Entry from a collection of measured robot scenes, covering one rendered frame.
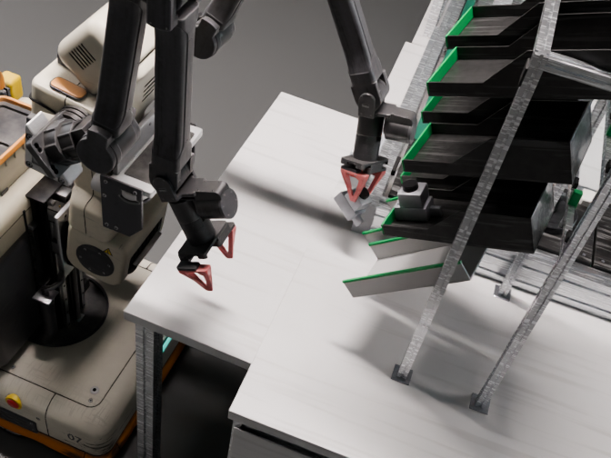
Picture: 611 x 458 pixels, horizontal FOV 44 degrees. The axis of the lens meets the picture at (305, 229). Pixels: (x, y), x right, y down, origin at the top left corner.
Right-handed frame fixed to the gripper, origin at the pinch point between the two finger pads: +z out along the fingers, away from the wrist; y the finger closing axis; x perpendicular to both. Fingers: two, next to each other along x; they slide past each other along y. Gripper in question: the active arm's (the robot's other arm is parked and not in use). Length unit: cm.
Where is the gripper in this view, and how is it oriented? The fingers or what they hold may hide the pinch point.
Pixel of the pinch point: (359, 196)
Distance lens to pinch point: 174.9
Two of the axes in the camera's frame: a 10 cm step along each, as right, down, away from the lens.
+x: -7.7, -3.1, 5.6
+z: -1.2, 9.3, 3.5
